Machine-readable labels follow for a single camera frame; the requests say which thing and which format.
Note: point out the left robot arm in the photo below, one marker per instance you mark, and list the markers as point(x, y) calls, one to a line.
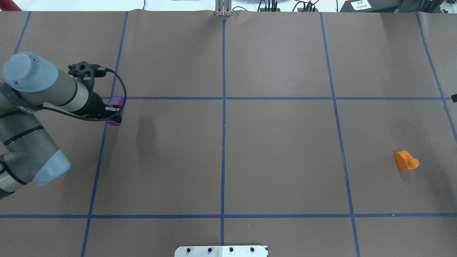
point(29, 84)

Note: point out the metal base plate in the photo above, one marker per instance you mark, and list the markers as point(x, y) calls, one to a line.
point(222, 251)

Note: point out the purple trapezoid block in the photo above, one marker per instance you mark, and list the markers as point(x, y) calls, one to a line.
point(117, 101)

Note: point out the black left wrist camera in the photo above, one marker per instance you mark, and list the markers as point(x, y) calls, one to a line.
point(86, 71)

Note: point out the orange trapezoid block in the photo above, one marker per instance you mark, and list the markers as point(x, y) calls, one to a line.
point(405, 161)

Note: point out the aluminium frame post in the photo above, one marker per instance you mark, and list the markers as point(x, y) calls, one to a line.
point(223, 8)

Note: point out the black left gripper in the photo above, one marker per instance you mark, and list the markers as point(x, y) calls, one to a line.
point(94, 102)

